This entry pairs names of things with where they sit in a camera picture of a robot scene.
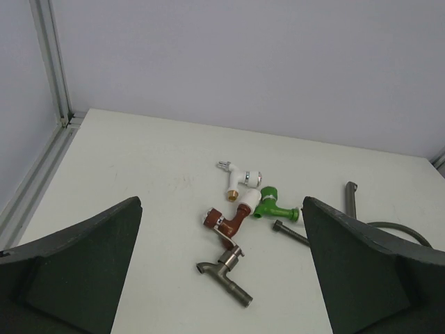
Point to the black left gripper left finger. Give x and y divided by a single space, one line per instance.
70 281

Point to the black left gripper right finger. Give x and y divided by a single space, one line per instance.
373 281

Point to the grey metal faucet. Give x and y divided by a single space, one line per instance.
218 272

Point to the green plastic faucet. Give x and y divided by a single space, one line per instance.
268 207

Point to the brown plastic faucet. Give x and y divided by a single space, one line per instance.
229 227

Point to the white plastic faucet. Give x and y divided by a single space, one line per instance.
250 178

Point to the aluminium frame post left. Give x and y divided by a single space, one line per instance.
19 211

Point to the aluminium frame post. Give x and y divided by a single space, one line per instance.
438 160
19 211

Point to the aluminium frame post right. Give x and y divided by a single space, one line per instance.
438 160

